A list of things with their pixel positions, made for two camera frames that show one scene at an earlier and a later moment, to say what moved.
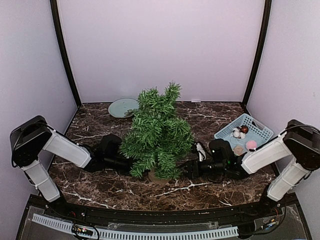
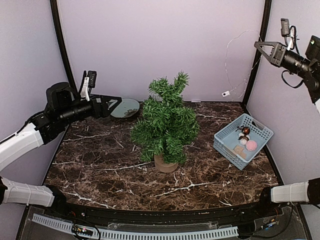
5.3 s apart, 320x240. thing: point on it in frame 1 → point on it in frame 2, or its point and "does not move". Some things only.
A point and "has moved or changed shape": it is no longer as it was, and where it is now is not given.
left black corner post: x=54 y=9 does not move
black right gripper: x=190 y=169 → x=276 y=57
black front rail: x=248 y=213 does not move
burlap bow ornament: x=238 y=150 does not move
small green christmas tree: x=157 y=136 has moved or changed shape
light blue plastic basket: x=244 y=129 does not move
